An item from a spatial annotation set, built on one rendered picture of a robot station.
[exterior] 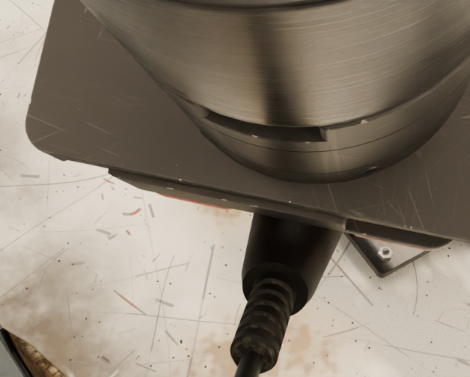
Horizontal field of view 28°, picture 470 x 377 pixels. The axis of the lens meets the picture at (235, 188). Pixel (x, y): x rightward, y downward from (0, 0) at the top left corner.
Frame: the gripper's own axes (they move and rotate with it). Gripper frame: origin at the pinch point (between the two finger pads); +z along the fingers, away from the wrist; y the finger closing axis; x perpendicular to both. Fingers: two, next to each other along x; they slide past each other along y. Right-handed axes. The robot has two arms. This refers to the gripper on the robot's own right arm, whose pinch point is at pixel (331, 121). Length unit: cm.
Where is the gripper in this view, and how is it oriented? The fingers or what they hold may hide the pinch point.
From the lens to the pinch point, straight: 26.4
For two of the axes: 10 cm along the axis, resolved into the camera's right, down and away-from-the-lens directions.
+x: -2.1, 9.7, -0.9
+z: 1.3, 1.1, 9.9
